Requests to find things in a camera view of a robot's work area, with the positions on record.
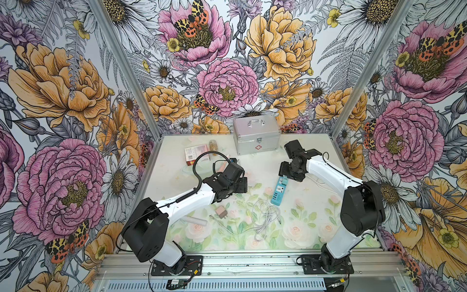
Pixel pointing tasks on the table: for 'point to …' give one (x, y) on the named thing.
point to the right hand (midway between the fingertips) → (286, 178)
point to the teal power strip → (279, 190)
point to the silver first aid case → (256, 134)
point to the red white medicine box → (191, 154)
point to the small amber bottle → (213, 146)
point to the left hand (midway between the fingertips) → (238, 187)
